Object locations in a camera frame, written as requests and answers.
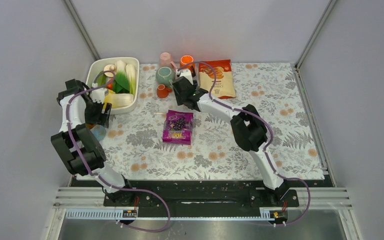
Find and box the orange mug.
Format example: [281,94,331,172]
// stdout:
[179,55,195,72]

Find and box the orange chips bag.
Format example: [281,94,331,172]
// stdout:
[198,59,237,99]

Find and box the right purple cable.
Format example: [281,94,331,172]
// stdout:
[177,60,312,227]

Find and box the small orange cup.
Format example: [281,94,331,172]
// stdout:
[156,84,172,99]

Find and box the white plastic tub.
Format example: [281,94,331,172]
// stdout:
[85,56,141,116]

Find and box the white toy cabbage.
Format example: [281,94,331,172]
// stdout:
[104,93,134,108]

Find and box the toy mushroom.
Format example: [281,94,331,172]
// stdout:
[103,64,117,78]

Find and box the floral table mat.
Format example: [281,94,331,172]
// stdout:
[101,63,324,180]

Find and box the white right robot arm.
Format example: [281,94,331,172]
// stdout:
[172,76,289,206]

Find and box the purple candy bag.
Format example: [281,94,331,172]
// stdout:
[162,110,194,145]

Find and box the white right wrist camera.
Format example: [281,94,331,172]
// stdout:
[177,68,194,85]

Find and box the blue butterfly mug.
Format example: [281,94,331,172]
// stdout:
[87,124,107,142]

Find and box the green toy leaf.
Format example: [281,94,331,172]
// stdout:
[112,72,130,94]

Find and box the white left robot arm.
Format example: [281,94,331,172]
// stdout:
[50,79,135,206]

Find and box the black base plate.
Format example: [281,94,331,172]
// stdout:
[103,180,300,218]

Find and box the pink plastic cup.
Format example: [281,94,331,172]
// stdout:
[159,52,178,72]

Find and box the green ceramic mug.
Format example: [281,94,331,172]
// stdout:
[155,66,175,88]

